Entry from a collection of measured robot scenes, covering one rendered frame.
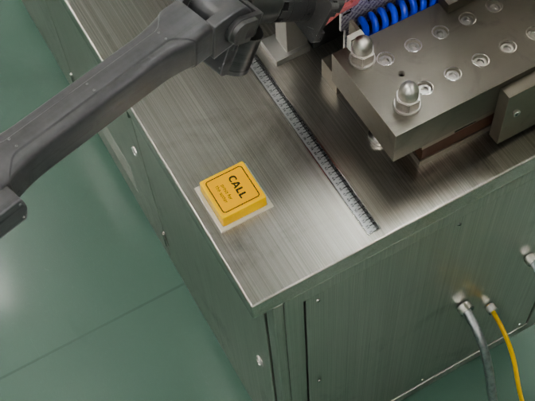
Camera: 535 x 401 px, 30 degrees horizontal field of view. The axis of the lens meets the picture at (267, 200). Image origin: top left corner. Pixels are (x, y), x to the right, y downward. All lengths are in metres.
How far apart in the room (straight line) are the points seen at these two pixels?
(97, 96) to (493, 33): 0.58
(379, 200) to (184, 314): 1.01
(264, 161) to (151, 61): 0.35
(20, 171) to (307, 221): 0.46
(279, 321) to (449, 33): 0.46
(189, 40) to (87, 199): 1.39
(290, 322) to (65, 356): 0.98
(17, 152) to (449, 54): 0.61
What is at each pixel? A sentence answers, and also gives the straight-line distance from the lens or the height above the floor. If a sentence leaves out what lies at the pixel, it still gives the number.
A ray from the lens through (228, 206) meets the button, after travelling 1.37.
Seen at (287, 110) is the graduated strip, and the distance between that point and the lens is 1.48.
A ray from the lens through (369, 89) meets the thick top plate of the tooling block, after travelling 1.34.
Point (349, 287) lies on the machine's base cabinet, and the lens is 1.45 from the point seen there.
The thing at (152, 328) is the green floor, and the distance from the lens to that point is 2.32.
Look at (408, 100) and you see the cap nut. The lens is 1.30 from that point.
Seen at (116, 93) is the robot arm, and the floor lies 1.22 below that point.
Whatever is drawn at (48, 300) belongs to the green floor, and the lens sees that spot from 2.40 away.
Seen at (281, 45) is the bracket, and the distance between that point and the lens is 1.54.
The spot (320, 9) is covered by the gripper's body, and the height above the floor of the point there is 1.13.
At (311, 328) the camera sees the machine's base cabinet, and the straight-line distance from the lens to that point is 1.50.
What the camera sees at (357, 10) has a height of 1.04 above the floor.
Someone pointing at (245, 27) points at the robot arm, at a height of 1.20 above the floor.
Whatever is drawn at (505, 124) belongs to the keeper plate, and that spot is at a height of 0.96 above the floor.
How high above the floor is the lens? 2.10
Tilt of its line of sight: 59 degrees down
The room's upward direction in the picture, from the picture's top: 6 degrees counter-clockwise
